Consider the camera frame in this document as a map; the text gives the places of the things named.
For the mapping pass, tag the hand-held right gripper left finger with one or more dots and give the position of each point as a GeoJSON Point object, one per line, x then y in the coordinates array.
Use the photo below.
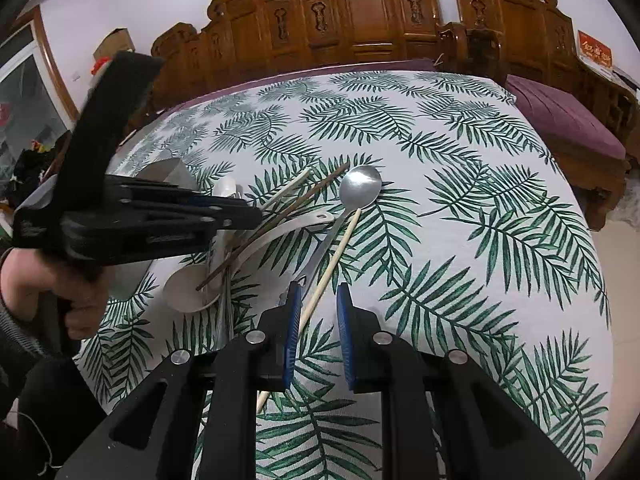
{"type": "Point", "coordinates": [295, 330]}

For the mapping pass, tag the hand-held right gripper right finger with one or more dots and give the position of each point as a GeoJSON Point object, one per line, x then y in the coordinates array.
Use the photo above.
{"type": "Point", "coordinates": [345, 335]}

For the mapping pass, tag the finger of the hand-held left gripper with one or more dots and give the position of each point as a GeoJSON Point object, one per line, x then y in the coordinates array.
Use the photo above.
{"type": "Point", "coordinates": [175, 235]}
{"type": "Point", "coordinates": [210, 204]}

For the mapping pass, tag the steel utensil holder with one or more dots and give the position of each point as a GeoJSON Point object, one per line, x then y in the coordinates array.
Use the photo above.
{"type": "Point", "coordinates": [170, 175]}

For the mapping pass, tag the white plastic ladle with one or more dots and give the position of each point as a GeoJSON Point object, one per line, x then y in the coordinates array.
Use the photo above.
{"type": "Point", "coordinates": [187, 290]}

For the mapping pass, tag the light wooden chopstick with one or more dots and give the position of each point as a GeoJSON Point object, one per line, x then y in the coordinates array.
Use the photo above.
{"type": "Point", "coordinates": [340, 247]}
{"type": "Point", "coordinates": [290, 187]}

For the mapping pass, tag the steel spoon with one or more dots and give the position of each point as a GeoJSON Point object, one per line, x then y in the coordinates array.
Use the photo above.
{"type": "Point", "coordinates": [360, 187]}

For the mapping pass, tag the person's left hand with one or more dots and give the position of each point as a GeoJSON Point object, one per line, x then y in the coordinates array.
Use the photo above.
{"type": "Point", "coordinates": [35, 285]}

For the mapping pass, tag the white spoon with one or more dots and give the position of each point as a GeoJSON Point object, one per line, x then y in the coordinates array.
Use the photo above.
{"type": "Point", "coordinates": [226, 186]}

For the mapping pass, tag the dark brown chopstick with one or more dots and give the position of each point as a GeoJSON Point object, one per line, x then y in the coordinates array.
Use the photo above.
{"type": "Point", "coordinates": [310, 192]}
{"type": "Point", "coordinates": [280, 217]}

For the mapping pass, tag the steel fork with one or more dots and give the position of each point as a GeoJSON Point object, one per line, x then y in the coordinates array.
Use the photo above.
{"type": "Point", "coordinates": [226, 310]}

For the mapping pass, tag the cardboard box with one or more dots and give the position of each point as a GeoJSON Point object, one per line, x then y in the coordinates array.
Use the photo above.
{"type": "Point", "coordinates": [112, 45]}

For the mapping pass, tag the leaf print tablecloth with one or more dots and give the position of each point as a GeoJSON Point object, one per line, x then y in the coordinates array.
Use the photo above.
{"type": "Point", "coordinates": [450, 210]}

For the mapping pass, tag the person's dark clothing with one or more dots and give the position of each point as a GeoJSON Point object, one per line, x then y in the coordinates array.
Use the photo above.
{"type": "Point", "coordinates": [50, 410]}

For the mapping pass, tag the carved wooden sofa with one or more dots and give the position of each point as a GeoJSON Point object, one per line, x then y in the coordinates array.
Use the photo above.
{"type": "Point", "coordinates": [360, 10]}

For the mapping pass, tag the small wooden side table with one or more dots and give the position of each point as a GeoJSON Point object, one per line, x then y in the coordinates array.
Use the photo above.
{"type": "Point", "coordinates": [480, 50]}

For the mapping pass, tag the purple seat cushion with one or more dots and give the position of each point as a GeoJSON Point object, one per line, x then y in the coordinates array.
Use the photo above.
{"type": "Point", "coordinates": [565, 115]}

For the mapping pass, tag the carved wooden armchair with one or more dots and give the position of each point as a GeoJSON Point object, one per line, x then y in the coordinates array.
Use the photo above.
{"type": "Point", "coordinates": [525, 20]}

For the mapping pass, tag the red sign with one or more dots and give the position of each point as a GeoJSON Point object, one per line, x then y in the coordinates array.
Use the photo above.
{"type": "Point", "coordinates": [595, 50]}

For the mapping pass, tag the wooden door frame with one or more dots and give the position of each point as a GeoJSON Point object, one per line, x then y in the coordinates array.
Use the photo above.
{"type": "Point", "coordinates": [50, 60]}

